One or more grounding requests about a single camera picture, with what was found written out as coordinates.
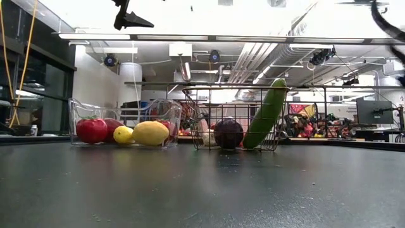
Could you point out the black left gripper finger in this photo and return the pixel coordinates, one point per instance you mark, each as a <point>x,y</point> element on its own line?
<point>121,14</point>
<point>139,21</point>

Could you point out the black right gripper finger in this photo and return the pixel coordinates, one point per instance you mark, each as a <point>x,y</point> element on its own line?
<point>399,54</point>
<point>387,27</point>

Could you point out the dark red apple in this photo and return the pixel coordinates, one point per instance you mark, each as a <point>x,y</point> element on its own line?
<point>113,126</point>

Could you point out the red tomato green stem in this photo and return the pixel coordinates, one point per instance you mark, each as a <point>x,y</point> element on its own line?
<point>171,128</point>
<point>91,130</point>

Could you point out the yellow mango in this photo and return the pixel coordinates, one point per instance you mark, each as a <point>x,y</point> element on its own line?
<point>150,133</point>

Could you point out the small yellow lemon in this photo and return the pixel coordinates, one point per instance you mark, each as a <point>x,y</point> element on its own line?
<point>122,135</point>

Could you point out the purple onion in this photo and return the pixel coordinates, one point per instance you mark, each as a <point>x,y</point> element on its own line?
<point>228,134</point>

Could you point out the green cucumber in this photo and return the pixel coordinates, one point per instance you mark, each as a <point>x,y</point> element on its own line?
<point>265,117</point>

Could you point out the round blue black lamp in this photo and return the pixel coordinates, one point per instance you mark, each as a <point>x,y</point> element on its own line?
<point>110,60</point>
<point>214,56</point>

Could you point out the white cylindrical column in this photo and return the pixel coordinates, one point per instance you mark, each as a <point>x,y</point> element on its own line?
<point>130,82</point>

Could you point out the black computer monitor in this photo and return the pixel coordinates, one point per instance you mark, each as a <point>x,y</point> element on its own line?
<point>375,111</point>

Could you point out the clear plastic bin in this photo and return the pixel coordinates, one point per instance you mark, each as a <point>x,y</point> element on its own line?
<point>95,107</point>

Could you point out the colourful patterned cloth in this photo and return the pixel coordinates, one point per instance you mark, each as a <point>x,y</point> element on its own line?
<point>302,111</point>

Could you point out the white garlic bulb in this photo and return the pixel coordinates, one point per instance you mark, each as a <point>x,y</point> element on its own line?
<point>209,138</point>

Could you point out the white bottle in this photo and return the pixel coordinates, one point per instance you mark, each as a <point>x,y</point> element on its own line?
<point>34,130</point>

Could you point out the black metal frame rail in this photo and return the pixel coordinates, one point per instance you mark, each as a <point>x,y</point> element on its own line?
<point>158,83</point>

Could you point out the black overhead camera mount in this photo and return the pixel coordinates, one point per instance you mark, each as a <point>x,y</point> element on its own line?
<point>321,57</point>

